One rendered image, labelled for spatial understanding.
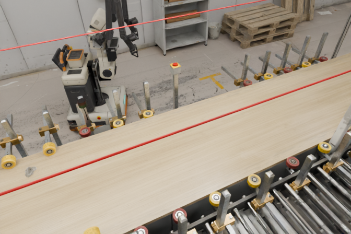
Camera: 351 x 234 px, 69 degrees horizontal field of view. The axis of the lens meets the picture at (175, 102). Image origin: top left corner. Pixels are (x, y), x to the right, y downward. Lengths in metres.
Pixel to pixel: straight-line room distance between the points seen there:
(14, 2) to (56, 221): 3.36
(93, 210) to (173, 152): 0.61
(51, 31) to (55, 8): 0.37
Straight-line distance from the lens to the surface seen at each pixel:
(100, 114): 3.15
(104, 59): 2.91
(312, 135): 2.15
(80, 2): 4.45
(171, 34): 5.10
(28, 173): 1.95
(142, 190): 1.65
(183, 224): 1.34
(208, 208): 1.93
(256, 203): 1.71
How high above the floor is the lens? 2.30
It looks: 40 degrees down
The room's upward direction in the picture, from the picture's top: 1 degrees counter-clockwise
